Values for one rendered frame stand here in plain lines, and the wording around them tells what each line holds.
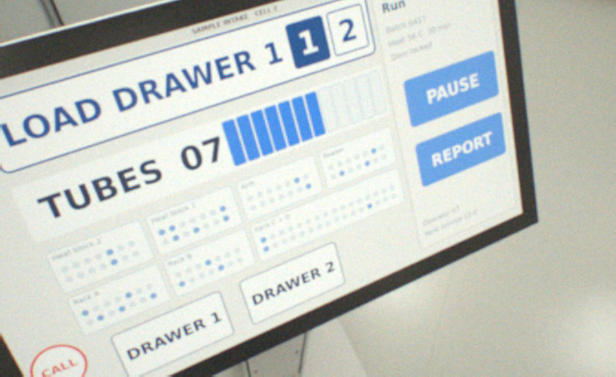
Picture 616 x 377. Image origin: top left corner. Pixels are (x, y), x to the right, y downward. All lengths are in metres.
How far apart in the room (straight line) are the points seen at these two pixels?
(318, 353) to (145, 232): 1.07
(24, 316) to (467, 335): 1.30
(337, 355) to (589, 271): 0.81
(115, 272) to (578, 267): 1.54
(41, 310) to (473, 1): 0.44
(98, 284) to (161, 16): 0.21
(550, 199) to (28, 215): 1.66
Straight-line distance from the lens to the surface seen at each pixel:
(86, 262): 0.44
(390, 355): 1.53
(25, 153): 0.42
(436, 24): 0.49
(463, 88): 0.52
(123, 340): 0.48
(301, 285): 0.49
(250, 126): 0.43
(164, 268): 0.45
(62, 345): 0.47
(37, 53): 0.41
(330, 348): 1.47
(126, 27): 0.41
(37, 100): 0.41
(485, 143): 0.54
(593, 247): 1.87
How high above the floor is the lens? 1.46
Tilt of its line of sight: 57 degrees down
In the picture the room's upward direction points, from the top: 5 degrees clockwise
